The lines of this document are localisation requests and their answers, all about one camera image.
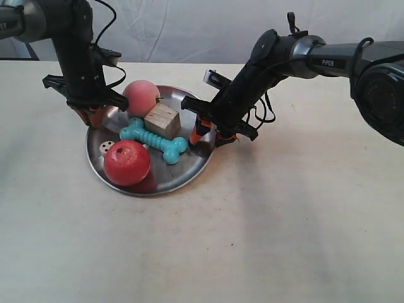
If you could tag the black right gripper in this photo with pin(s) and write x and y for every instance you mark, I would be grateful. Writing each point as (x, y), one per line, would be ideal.
(233, 102)

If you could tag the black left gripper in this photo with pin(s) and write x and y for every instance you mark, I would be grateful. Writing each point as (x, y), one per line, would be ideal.
(82, 81)

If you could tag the small wooden die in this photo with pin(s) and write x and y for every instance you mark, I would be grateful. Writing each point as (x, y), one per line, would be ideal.
(106, 146)

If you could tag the turquoise bone toy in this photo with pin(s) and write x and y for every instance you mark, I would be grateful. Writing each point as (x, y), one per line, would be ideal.
(171, 149)

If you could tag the wooden cube block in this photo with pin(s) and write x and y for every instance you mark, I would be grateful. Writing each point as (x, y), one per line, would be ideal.
(163, 121)

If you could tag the pink peach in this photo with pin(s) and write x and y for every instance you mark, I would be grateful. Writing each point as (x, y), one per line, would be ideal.
(142, 96)

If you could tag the red apple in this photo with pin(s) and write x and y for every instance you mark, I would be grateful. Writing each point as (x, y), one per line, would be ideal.
(127, 163)

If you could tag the round metal plate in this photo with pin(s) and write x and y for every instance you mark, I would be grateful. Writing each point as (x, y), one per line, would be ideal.
(162, 178)

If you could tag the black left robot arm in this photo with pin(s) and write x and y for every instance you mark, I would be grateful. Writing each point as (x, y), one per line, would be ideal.
(28, 22)

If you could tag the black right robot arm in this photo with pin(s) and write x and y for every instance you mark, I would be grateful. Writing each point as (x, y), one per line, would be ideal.
(374, 70)

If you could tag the white backdrop cloth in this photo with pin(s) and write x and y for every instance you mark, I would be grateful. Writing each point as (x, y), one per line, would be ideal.
(225, 31)

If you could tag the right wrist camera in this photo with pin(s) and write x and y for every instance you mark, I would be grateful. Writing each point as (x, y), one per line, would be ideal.
(215, 79)

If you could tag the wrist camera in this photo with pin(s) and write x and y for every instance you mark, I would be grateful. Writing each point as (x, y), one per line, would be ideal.
(107, 57)
(215, 79)

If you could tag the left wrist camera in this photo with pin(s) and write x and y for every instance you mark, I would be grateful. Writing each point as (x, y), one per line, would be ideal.
(107, 57)

